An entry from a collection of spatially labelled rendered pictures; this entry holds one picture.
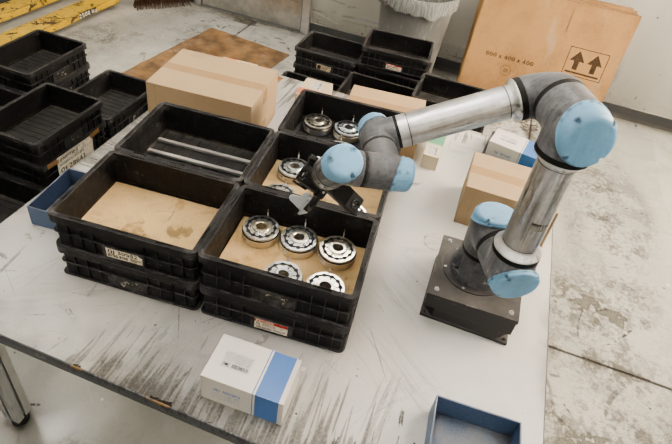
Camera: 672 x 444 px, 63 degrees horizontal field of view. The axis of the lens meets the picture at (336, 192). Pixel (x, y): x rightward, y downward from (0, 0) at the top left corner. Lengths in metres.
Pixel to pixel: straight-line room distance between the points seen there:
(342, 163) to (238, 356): 0.54
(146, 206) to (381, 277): 0.72
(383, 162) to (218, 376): 0.61
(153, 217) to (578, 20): 3.33
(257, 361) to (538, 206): 0.72
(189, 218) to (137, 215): 0.14
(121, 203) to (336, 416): 0.83
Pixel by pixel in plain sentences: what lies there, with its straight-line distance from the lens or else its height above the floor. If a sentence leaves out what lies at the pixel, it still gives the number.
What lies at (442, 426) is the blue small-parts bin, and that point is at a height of 0.70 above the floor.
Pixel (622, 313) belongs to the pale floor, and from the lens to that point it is 3.00.
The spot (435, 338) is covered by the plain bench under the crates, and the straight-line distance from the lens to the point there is 1.56.
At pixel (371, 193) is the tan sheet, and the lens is 1.73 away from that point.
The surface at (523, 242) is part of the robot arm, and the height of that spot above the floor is 1.09.
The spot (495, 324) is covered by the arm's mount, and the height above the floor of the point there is 0.76.
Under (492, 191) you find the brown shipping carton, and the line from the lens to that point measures 1.84.
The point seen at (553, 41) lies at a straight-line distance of 4.25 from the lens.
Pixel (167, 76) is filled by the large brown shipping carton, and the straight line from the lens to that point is 2.12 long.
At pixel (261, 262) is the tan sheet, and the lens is 1.47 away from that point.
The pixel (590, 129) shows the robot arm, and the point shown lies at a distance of 1.13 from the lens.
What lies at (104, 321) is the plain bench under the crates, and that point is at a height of 0.70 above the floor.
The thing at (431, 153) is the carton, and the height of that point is 0.76.
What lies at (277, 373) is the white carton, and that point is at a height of 0.79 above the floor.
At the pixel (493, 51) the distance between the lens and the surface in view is 4.25.
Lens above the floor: 1.91
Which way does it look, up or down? 39 degrees down
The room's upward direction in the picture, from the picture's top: 10 degrees clockwise
